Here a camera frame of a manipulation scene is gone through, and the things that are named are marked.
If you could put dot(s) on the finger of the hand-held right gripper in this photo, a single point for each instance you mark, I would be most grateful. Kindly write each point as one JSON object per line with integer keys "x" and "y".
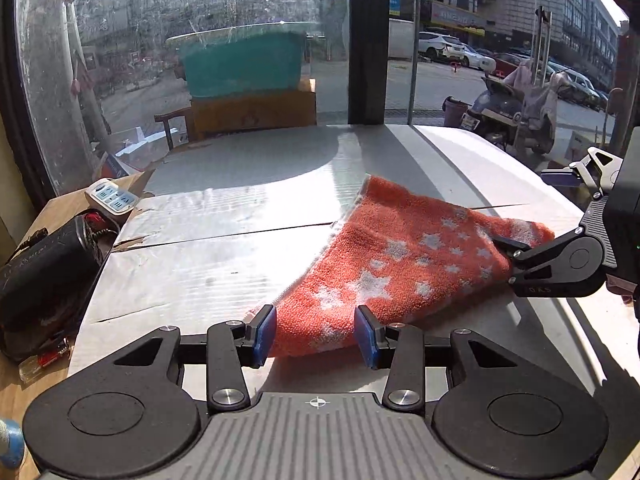
{"x": 535, "y": 260}
{"x": 560, "y": 176}

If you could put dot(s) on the red car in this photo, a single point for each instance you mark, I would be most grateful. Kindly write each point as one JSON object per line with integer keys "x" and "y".
{"x": 505, "y": 62}

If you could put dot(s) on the white power strip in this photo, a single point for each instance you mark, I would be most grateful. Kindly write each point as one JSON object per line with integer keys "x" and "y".
{"x": 112, "y": 197}

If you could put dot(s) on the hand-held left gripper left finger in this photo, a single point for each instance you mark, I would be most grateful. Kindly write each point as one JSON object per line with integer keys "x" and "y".
{"x": 262, "y": 336}

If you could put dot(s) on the white car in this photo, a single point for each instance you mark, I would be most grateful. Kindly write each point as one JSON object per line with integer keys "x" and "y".
{"x": 450, "y": 47}

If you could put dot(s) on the purple trash bin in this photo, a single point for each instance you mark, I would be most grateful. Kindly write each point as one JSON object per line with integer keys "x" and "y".
{"x": 455, "y": 112}

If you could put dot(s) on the blue round object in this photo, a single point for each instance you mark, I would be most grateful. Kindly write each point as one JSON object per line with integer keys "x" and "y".
{"x": 10, "y": 447}

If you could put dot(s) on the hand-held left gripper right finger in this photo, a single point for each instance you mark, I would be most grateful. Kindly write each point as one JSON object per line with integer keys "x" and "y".
{"x": 367, "y": 339}

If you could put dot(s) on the dark parked car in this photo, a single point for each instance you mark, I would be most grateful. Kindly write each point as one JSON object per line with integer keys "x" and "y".
{"x": 582, "y": 85}

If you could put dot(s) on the black bag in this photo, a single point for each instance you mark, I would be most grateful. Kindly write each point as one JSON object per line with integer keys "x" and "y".
{"x": 45, "y": 272}

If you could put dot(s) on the red lighter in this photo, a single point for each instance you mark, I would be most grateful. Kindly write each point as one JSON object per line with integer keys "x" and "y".
{"x": 42, "y": 361}

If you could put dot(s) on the yellow cardboard box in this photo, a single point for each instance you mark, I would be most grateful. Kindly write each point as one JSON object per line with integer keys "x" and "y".
{"x": 250, "y": 112}

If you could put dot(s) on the grey electric scooter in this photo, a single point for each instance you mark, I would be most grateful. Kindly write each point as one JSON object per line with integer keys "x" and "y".
{"x": 520, "y": 105}

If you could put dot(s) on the white appliance box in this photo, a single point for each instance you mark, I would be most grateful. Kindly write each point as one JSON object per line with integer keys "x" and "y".
{"x": 580, "y": 146}

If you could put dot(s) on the white box truck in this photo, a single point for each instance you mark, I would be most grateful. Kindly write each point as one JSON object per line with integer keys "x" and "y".
{"x": 400, "y": 40}

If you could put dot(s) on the teal plastic tub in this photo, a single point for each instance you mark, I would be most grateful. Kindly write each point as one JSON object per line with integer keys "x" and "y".
{"x": 240, "y": 62}

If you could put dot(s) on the orange star-print towel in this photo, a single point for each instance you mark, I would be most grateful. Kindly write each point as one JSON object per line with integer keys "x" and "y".
{"x": 400, "y": 240}

